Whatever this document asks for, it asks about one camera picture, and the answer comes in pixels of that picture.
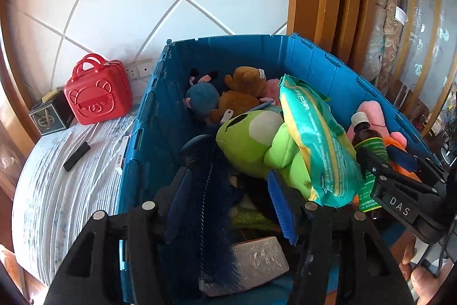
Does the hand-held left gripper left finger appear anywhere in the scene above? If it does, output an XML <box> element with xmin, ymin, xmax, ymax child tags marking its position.
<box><xmin>43</xmin><ymin>166</ymin><xmax>195</xmax><ymax>305</ymax></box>

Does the dark green-label bottle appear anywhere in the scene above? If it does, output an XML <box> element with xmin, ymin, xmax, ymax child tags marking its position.
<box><xmin>348</xmin><ymin>112</ymin><xmax>391</xmax><ymax>220</ymax></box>

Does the pink pig plush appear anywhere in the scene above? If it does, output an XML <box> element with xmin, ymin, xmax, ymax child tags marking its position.
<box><xmin>348</xmin><ymin>99</ymin><xmax>422</xmax><ymax>184</ymax></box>

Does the brown teddy bear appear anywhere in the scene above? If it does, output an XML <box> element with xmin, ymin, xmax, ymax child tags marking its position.
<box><xmin>209</xmin><ymin>66</ymin><xmax>272</xmax><ymax>123</ymax></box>

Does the grey-blue boomerang toy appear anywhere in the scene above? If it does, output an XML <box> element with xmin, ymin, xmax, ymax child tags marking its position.
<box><xmin>250</xmin><ymin>101</ymin><xmax>283</xmax><ymax>113</ymax></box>

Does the frosted glass sliding door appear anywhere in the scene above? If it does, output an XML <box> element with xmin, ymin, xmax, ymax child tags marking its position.
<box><xmin>387</xmin><ymin>0</ymin><xmax>457</xmax><ymax>134</ymax></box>

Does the blue plastic crate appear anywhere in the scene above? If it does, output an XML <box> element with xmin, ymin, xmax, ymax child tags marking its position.
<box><xmin>116</xmin><ymin>33</ymin><xmax>441</xmax><ymax>305</ymax></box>

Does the black bar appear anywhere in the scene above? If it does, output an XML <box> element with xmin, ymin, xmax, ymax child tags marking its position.
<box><xmin>63</xmin><ymin>142</ymin><xmax>91</xmax><ymax>172</ymax></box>

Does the dark blue feathery cloth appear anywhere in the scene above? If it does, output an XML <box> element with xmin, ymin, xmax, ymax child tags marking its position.
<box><xmin>179</xmin><ymin>134</ymin><xmax>247</xmax><ymax>293</ymax></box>

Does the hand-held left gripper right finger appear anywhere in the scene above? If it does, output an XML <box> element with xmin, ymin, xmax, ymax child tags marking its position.
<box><xmin>267</xmin><ymin>169</ymin><xmax>416</xmax><ymax>305</ymax></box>

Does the green packet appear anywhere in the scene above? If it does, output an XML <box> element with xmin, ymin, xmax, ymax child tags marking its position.
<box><xmin>230</xmin><ymin>205</ymin><xmax>279</xmax><ymax>230</ymax></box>

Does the dark square gift box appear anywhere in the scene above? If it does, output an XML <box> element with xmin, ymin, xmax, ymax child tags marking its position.
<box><xmin>29</xmin><ymin>89</ymin><xmax>75</xmax><ymax>136</ymax></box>

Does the brown patterned rolled mat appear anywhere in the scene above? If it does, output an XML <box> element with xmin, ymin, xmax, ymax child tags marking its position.
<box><xmin>376</xmin><ymin>0</ymin><xmax>409</xmax><ymax>95</ymax></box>

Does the green frog plush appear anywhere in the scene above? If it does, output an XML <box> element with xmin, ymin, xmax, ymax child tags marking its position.
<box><xmin>215</xmin><ymin>111</ymin><xmax>315</xmax><ymax>200</ymax></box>

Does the blue grey round plush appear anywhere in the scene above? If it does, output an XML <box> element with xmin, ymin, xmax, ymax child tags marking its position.
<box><xmin>185</xmin><ymin>69</ymin><xmax>220</xmax><ymax>120</ymax></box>

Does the person's right hand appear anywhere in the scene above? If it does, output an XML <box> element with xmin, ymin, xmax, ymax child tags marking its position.
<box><xmin>402</xmin><ymin>236</ymin><xmax>455</xmax><ymax>305</ymax></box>

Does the narrow white box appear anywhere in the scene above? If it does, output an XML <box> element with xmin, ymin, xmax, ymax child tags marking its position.
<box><xmin>115</xmin><ymin>135</ymin><xmax>131</xmax><ymax>172</ymax></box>

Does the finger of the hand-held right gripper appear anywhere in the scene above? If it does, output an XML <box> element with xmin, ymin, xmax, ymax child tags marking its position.
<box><xmin>357</xmin><ymin>147</ymin><xmax>440</xmax><ymax>200</ymax></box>
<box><xmin>387</xmin><ymin>144</ymin><xmax>449</xmax><ymax>186</ymax></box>

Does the red bear-face suitcase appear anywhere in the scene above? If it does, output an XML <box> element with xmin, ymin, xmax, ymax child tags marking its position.
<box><xmin>64</xmin><ymin>53</ymin><xmax>133</xmax><ymax>126</ymax></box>

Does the teal snack bag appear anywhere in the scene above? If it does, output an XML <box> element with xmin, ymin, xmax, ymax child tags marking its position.
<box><xmin>278</xmin><ymin>74</ymin><xmax>365</xmax><ymax>208</ymax></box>

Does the striped blue white bedsheet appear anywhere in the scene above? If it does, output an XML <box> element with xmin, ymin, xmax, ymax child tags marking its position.
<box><xmin>11</xmin><ymin>105</ymin><xmax>143</xmax><ymax>286</ymax></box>

